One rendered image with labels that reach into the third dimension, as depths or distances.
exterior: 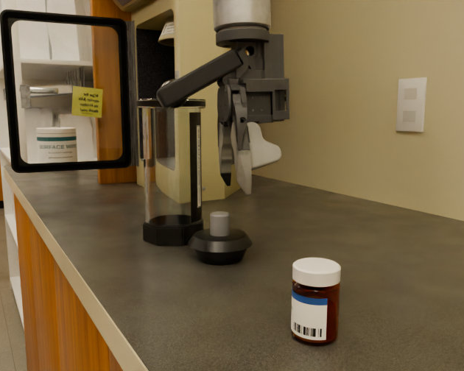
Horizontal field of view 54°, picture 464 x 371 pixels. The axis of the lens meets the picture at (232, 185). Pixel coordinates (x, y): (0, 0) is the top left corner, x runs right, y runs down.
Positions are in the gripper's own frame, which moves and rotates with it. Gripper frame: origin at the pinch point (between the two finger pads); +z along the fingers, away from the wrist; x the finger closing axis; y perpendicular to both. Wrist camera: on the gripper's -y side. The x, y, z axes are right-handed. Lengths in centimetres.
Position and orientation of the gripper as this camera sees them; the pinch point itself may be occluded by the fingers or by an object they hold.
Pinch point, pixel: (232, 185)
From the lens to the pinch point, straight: 62.3
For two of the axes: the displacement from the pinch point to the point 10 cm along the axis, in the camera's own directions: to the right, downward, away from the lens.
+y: 9.7, -0.6, 2.3
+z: 0.3, 9.9, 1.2
